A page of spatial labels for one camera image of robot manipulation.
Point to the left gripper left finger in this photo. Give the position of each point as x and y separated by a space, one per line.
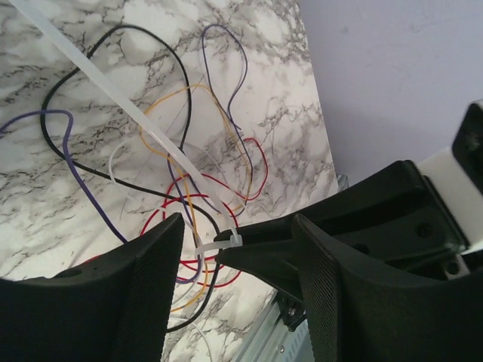
112 308

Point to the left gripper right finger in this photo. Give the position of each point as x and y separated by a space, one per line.
361 309

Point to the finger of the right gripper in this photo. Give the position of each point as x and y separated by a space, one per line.
273 262
395 216

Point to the translucent white zip tie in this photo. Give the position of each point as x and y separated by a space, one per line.
97 77

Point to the marble pattern table mat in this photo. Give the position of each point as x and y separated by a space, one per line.
231 81

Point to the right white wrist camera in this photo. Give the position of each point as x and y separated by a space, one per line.
456 173

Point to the aluminium front rail frame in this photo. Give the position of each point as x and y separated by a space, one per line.
269 339

